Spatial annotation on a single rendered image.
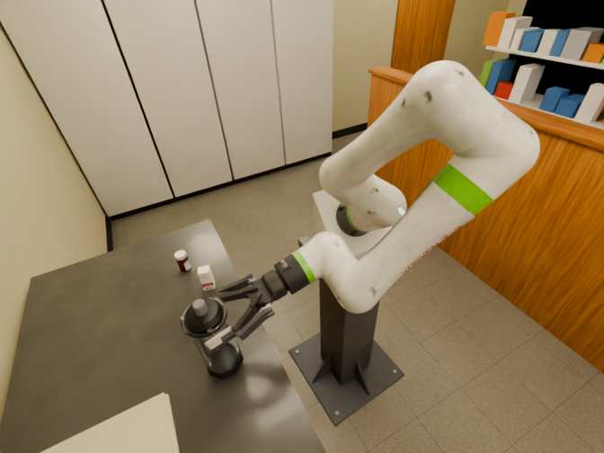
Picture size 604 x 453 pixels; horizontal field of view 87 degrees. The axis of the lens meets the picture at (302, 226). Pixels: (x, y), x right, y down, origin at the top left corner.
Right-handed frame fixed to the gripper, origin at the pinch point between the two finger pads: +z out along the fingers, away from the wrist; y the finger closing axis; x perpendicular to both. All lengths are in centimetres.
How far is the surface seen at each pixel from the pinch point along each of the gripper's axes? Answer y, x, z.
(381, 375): -6, 126, -45
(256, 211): -190, 126, -44
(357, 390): -6, 122, -29
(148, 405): 34, -38, -2
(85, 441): 35, -39, 3
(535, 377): 36, 144, -115
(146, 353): -15.4, 14.2, 24.1
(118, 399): -5.3, 12.3, 32.3
